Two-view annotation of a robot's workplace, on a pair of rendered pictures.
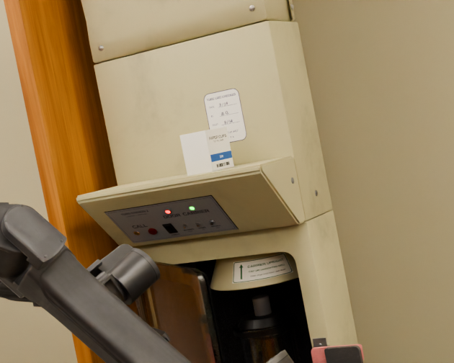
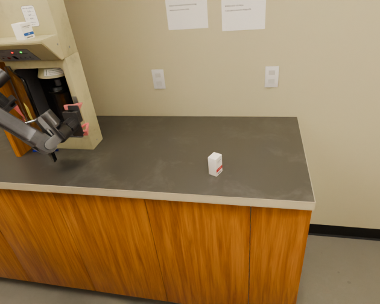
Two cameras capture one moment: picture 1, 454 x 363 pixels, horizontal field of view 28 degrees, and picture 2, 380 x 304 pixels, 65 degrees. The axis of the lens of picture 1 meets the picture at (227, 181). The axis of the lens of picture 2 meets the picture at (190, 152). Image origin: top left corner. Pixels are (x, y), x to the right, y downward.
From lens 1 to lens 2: 33 cm
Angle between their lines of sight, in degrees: 32
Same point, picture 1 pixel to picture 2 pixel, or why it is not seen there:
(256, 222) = (46, 58)
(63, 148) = not seen: outside the picture
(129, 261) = not seen: outside the picture
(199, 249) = (29, 64)
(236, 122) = (34, 19)
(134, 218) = (0, 53)
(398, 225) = (110, 51)
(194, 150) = (17, 31)
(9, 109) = not seen: outside the picture
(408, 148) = (111, 24)
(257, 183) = (41, 46)
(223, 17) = not seen: outside the picture
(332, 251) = (78, 66)
